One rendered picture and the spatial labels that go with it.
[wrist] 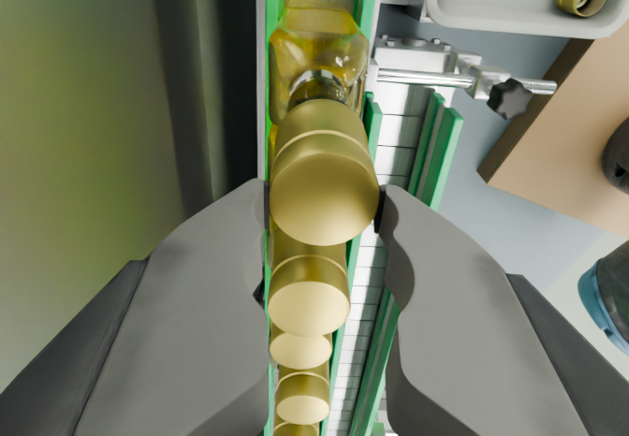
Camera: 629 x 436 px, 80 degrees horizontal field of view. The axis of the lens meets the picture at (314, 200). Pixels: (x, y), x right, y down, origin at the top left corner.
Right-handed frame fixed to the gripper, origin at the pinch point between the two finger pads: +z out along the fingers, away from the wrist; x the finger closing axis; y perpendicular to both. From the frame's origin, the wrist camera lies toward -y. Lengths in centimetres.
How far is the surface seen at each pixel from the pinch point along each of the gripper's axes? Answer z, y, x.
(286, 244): 2.7, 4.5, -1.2
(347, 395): 30, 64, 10
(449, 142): 22.1, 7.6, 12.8
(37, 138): 4.8, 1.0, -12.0
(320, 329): 0.1, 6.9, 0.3
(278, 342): 2.4, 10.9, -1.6
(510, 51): 44, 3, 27
